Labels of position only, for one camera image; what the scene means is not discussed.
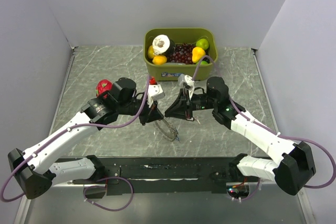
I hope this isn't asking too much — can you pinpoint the red dragon fruit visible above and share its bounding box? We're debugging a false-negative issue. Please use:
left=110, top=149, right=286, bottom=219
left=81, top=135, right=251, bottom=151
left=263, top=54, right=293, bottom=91
left=96, top=79, right=112, bottom=97

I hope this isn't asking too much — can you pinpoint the white black tape roll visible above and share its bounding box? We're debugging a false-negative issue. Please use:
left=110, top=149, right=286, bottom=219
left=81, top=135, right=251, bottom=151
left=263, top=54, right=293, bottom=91
left=152, top=35, right=176, bottom=56

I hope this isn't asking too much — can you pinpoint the dark red grapes bunch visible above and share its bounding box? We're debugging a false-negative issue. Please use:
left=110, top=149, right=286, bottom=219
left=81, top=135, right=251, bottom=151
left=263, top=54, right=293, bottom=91
left=167, top=44, right=194, bottom=65

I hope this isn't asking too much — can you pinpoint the yellow lemon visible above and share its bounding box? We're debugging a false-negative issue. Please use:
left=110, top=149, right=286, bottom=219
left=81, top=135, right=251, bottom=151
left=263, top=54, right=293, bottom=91
left=147, top=45, right=156, bottom=60

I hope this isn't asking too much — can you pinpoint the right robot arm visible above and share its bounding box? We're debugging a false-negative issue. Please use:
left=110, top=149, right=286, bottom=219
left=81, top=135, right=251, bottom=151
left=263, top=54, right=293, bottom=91
left=165, top=74, right=316, bottom=196

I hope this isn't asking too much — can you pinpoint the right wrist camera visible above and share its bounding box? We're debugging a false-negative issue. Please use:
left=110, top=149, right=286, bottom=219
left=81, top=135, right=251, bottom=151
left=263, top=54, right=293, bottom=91
left=177, top=74, right=195, bottom=99

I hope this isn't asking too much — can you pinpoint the olive green plastic bin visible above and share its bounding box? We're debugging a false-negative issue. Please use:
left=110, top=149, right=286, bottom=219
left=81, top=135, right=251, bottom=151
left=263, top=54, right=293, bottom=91
left=143, top=27, right=218, bottom=81

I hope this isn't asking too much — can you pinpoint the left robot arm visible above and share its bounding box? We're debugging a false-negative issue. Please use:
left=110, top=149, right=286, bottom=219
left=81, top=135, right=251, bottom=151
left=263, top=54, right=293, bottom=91
left=8, top=78, right=165, bottom=199

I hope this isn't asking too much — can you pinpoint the aluminium rail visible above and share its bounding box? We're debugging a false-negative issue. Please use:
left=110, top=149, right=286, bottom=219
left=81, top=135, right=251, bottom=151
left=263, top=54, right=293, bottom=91
left=24, top=163, right=304, bottom=188

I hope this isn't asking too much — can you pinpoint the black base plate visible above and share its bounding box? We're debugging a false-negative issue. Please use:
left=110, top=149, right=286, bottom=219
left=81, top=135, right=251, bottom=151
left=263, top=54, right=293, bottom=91
left=72, top=157, right=291, bottom=196

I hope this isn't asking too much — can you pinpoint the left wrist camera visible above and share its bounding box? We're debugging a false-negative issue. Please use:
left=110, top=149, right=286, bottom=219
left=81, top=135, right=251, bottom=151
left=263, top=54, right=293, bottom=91
left=147, top=77, right=165, bottom=107

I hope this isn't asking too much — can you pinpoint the yellow pear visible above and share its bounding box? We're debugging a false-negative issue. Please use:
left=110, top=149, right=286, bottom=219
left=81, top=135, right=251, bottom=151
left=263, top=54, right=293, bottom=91
left=192, top=47, right=206, bottom=63

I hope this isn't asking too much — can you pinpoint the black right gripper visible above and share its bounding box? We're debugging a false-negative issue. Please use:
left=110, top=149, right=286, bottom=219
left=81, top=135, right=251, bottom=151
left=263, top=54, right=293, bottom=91
left=165, top=88, right=217, bottom=120

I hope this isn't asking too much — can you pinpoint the orange fruit front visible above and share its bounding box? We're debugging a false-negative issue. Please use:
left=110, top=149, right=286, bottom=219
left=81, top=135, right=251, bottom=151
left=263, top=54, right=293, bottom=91
left=152, top=55, right=167, bottom=65

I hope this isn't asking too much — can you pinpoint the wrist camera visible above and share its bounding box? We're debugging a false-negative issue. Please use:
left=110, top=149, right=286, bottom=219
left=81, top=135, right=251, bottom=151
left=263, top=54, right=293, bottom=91
left=147, top=77, right=165, bottom=107
left=177, top=74, right=195, bottom=99

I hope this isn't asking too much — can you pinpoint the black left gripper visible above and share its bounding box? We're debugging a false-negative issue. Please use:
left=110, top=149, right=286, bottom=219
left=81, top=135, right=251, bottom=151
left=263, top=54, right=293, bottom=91
left=118, top=94, right=164, bottom=125

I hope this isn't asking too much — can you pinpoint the round metal key organizer disc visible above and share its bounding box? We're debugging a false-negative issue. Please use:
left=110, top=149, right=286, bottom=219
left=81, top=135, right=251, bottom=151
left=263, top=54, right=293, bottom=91
left=154, top=119, right=180, bottom=142

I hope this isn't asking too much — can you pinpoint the green lime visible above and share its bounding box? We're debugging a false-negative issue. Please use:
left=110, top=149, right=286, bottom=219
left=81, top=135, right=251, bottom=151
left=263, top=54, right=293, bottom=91
left=195, top=38, right=209, bottom=51

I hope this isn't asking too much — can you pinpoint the black key tag with key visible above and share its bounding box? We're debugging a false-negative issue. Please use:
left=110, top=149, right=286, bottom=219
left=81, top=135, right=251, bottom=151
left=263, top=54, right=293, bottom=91
left=193, top=116, right=201, bottom=125

